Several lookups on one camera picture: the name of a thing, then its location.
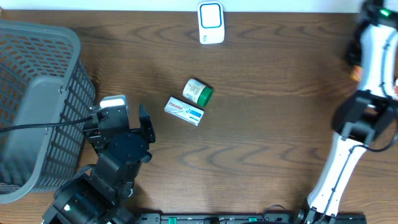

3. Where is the green lid jar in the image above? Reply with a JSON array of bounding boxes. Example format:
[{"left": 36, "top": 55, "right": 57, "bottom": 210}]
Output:
[{"left": 182, "top": 78, "right": 214, "bottom": 107}]

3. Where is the small orange box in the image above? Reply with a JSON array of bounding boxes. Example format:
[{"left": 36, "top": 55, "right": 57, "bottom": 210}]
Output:
[{"left": 351, "top": 65, "right": 363, "bottom": 82}]

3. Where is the orange Top chocolate bar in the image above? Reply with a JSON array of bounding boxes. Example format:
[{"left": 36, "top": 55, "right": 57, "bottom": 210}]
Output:
[{"left": 394, "top": 79, "right": 398, "bottom": 101}]

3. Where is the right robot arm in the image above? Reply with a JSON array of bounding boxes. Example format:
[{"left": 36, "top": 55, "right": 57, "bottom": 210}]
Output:
[{"left": 296, "top": 0, "right": 397, "bottom": 223}]

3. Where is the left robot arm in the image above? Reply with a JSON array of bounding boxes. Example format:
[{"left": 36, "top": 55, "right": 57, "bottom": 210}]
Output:
[{"left": 42, "top": 105, "right": 155, "bottom": 223}]

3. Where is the white barcode scanner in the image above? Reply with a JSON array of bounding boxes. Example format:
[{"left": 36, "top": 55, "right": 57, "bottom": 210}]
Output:
[{"left": 197, "top": 1, "right": 225, "bottom": 45}]

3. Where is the white Panadol box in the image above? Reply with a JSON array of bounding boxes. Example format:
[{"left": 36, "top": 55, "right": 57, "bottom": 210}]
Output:
[{"left": 164, "top": 96, "right": 205, "bottom": 126}]

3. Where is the grey plastic basket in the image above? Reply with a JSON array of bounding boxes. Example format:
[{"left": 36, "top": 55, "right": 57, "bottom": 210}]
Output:
[{"left": 1, "top": 20, "right": 96, "bottom": 203}]

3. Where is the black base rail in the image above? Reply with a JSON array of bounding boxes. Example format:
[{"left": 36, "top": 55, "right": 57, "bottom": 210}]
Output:
[{"left": 135, "top": 211, "right": 367, "bottom": 224}]

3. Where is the black right camera cable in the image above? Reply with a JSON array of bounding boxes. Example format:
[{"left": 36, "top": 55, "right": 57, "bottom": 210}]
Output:
[{"left": 351, "top": 118, "right": 398, "bottom": 153}]

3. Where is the black camera cable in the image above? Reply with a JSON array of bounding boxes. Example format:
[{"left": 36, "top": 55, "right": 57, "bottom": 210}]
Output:
[
  {"left": 0, "top": 115, "right": 94, "bottom": 134},
  {"left": 351, "top": 118, "right": 398, "bottom": 153}
]

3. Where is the black left camera cable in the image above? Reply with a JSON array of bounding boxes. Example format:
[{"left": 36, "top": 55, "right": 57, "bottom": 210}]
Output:
[{"left": 0, "top": 115, "right": 94, "bottom": 134}]

